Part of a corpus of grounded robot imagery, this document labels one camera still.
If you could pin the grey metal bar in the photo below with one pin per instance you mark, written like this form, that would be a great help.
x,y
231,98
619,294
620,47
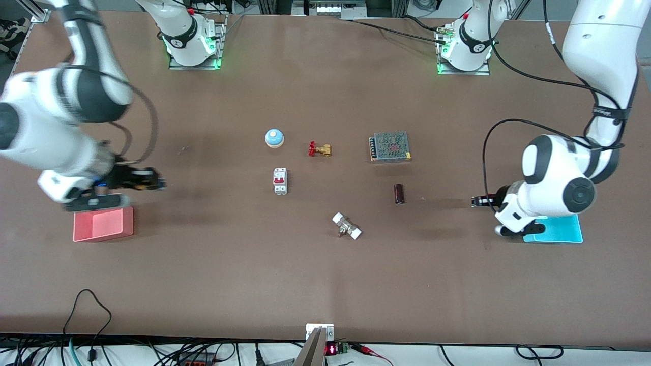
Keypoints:
x,y
311,351

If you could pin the small red digit display module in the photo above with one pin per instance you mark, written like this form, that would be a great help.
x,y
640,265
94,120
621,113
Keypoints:
x,y
333,349

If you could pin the white metal bracket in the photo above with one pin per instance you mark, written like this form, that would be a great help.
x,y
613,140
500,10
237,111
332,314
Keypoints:
x,y
328,329

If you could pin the metal mesh power supply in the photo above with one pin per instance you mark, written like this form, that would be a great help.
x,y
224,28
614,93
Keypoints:
x,y
390,146

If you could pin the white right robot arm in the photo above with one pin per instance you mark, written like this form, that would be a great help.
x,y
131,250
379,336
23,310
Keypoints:
x,y
46,132

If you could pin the white circuit breaker red switch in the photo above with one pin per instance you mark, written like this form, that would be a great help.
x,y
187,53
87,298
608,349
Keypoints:
x,y
280,181

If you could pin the aluminium frame profile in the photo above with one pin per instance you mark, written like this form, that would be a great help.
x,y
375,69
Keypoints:
x,y
36,11

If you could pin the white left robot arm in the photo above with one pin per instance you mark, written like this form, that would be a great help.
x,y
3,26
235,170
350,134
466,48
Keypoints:
x,y
559,178

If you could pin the dark brown cylindrical capacitor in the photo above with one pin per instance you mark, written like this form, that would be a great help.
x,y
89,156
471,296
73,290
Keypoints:
x,y
400,193

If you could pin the red plastic bin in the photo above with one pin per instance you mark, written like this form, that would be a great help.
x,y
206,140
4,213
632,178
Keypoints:
x,y
101,226

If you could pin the red alligator clip lead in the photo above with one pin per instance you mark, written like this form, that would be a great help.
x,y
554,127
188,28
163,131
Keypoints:
x,y
371,350

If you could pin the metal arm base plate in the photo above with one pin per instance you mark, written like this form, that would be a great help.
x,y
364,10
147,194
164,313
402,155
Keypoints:
x,y
196,64
463,71

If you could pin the cyan plastic bin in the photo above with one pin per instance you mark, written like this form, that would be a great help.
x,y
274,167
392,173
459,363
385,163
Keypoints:
x,y
564,231

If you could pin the silver device with lights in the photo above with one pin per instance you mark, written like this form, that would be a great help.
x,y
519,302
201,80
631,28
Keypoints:
x,y
328,7

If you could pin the metal fitting with white caps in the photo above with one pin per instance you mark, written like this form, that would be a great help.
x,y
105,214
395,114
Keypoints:
x,y
347,226

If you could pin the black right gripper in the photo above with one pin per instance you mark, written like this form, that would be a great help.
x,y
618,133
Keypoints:
x,y
123,177

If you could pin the blue and white call bell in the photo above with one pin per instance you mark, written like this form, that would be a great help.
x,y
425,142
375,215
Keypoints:
x,y
274,138

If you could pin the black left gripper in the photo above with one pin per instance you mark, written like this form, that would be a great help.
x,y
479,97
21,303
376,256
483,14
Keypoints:
x,y
501,197

